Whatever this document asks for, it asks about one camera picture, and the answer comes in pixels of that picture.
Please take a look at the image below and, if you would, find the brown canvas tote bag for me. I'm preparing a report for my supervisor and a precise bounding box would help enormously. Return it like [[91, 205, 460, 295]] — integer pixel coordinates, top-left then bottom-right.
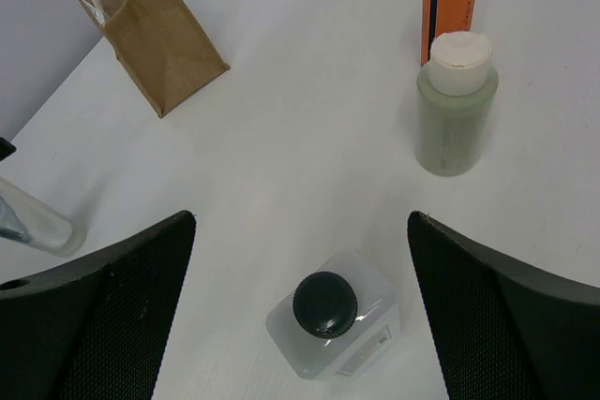
[[78, 0, 230, 117]]

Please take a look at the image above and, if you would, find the clear square black-cap bottle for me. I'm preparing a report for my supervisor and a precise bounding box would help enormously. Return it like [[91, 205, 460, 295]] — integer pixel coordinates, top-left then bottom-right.
[[265, 252, 400, 380]]

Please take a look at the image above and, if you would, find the white tube black-cap bottle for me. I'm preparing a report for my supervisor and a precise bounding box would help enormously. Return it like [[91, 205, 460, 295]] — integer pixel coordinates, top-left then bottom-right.
[[1, 178, 86, 257]]

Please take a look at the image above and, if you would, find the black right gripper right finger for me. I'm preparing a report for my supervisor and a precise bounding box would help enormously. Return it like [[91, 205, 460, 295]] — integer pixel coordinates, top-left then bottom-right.
[[407, 211, 599, 399]]

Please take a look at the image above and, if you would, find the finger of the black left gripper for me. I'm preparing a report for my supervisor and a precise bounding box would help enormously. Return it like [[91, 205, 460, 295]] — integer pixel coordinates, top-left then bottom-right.
[[0, 138, 17, 161]]

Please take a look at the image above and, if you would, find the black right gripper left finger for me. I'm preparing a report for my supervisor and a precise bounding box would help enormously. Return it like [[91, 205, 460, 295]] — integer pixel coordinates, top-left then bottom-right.
[[1, 211, 196, 399]]

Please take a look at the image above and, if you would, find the pale green white-cap bottle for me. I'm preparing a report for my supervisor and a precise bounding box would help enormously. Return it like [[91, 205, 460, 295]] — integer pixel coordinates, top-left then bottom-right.
[[416, 31, 499, 176]]

